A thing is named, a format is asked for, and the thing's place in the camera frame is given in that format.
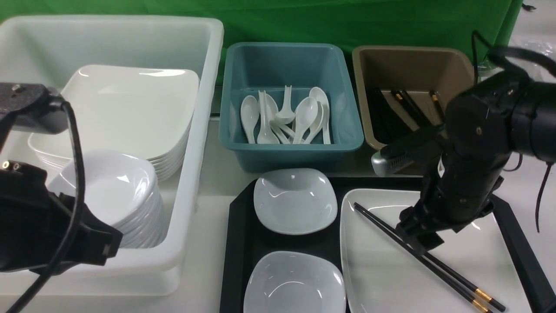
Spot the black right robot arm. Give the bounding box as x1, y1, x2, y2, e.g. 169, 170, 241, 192
395, 46, 556, 254

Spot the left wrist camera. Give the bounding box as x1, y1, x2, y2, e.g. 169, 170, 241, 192
0, 83, 68, 135

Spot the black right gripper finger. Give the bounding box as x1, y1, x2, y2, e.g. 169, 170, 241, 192
395, 206, 444, 256

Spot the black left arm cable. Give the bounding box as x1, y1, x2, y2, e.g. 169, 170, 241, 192
4, 98, 87, 313

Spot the white bowl tray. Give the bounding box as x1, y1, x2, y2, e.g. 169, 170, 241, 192
243, 251, 347, 313
253, 168, 339, 236

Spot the black chopstick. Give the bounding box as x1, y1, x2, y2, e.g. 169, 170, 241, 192
373, 214, 506, 313
354, 202, 492, 313

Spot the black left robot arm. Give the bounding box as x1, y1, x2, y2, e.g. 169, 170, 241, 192
0, 160, 123, 275

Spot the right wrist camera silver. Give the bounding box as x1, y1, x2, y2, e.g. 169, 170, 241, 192
371, 126, 446, 177

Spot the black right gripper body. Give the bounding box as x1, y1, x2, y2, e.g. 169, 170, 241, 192
419, 144, 506, 233

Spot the teal plastic bin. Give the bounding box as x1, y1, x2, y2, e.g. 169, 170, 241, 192
219, 42, 364, 173

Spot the white spoon far left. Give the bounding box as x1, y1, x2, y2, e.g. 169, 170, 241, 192
240, 95, 260, 144

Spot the stack of white bowls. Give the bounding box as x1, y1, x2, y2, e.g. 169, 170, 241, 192
46, 150, 167, 249

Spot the white ceramic soup spoon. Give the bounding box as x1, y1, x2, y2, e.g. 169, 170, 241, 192
275, 85, 295, 124

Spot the green backdrop cloth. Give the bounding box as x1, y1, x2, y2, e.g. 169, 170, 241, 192
0, 0, 523, 85

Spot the white spoon upright handle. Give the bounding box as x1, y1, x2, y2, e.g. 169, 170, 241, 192
257, 90, 280, 144

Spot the black chopsticks pile in bin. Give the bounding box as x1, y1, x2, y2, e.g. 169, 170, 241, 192
360, 87, 445, 150

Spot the large white plastic tub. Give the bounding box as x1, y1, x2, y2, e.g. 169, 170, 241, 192
0, 15, 224, 296

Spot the white square rice plate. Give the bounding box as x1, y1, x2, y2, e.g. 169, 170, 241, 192
340, 189, 531, 313

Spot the brown plastic bin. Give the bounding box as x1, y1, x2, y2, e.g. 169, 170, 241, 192
352, 46, 474, 160

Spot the white spoon centre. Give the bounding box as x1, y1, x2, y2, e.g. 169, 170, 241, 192
292, 97, 318, 144

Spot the white spoon far right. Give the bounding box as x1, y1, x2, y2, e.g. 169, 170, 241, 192
309, 87, 332, 144

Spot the stack of white square plates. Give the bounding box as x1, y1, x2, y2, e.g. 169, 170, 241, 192
28, 65, 200, 182

